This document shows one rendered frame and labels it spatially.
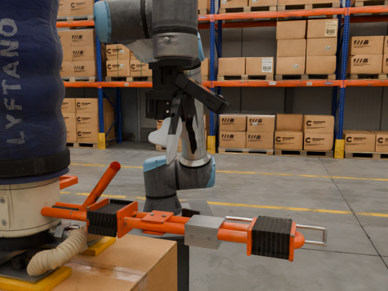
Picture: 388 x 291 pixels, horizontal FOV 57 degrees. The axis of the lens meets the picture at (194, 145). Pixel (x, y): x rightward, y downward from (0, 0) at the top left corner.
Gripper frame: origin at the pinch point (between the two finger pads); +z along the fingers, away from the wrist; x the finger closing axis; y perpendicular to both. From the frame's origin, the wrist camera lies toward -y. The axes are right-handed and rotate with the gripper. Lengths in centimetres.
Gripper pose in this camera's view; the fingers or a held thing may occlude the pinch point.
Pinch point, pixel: (185, 159)
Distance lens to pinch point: 73.2
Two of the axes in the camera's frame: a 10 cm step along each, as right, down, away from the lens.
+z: 0.0, 9.9, 1.2
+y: -9.5, -0.4, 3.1
